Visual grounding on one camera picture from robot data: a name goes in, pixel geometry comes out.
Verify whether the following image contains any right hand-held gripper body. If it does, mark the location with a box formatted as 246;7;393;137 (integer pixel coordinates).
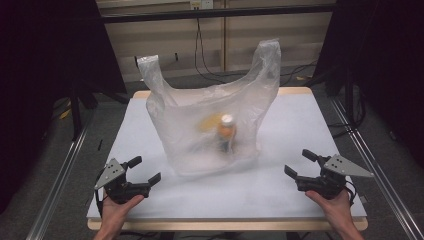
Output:
295;154;375;201

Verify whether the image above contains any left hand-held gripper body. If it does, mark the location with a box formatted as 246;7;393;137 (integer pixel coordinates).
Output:
94;158;151;205

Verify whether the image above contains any translucent white plastic bag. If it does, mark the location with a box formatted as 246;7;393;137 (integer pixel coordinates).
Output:
136;37;282;177

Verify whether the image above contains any person's right hand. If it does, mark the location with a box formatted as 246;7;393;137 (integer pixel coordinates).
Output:
304;189;355;232

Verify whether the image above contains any person's left hand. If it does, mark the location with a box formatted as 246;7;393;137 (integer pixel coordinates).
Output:
99;195;145;232

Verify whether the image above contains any black metal stand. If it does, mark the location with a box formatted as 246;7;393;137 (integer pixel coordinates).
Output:
67;79;98;142
328;71;368;139

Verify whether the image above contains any orange bottle with white cap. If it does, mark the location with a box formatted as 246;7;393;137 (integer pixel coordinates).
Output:
217;113;238;155

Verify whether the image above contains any yellow item inside bag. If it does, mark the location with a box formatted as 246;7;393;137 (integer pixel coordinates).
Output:
199;113;223;133

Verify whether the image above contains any black curtain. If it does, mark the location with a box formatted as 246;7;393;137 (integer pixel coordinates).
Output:
0;0;128;215
312;0;424;169

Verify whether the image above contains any black horizontal bar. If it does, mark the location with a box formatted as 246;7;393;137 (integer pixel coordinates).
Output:
99;3;337;25

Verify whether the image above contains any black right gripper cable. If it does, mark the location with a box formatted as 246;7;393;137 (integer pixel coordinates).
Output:
344;180;358;206

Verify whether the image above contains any metal floor rail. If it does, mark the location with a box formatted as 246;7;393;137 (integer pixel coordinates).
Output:
329;95;424;240
25;114;92;240

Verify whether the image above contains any black floor cable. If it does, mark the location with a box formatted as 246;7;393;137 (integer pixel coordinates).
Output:
279;59;319;87

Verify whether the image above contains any black wall cable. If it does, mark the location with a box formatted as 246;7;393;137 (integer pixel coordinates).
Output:
194;17;228;85

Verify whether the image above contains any wall power outlet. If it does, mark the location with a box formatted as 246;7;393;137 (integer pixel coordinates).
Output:
189;0;214;11

